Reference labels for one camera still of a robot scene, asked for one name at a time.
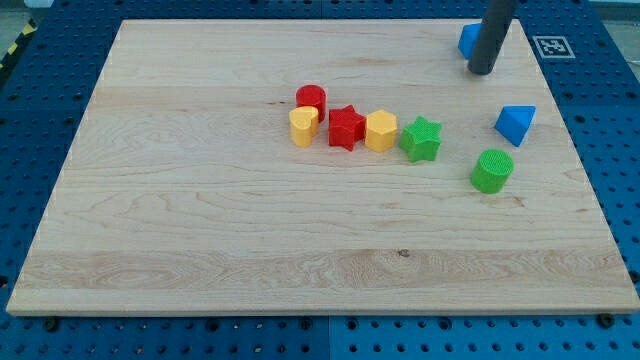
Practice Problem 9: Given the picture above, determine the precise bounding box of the yellow hexagon block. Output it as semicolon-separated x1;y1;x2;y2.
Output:
365;109;397;152

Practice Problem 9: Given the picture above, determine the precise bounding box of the white fiducial marker tag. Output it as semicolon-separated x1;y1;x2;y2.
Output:
533;35;575;60

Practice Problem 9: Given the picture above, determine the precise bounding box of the wooden board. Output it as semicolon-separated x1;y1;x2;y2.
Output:
7;19;639;317

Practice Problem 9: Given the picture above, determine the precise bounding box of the black bolt left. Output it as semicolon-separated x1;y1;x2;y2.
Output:
43;317;59;333

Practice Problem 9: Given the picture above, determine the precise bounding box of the yellow black hazard tape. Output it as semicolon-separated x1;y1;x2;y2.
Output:
1;18;37;72

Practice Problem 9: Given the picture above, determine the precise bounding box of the blue cube block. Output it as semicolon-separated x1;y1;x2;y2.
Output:
458;23;481;60

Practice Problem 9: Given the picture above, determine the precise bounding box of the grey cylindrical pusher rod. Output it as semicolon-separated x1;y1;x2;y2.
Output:
467;0;518;75

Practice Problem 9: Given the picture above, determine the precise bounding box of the black bolt right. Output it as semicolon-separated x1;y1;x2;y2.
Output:
596;313;616;329

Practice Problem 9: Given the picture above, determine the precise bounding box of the red star block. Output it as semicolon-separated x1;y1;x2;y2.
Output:
328;105;366;151

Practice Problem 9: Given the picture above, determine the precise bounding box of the red cylinder block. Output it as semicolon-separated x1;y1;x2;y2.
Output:
295;84;327;122

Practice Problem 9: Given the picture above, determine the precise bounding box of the black bolt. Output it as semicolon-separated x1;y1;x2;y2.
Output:
596;313;616;329
43;317;59;333

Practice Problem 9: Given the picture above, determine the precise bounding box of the yellow heart block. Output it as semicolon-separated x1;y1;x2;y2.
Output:
289;106;319;147

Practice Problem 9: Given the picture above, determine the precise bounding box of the green cylinder block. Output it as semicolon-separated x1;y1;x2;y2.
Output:
470;149;514;194

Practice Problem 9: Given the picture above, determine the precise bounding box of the green star block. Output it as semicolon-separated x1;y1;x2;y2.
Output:
399;116;442;162

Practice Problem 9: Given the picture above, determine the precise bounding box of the blue triangle block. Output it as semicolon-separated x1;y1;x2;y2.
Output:
494;105;536;147

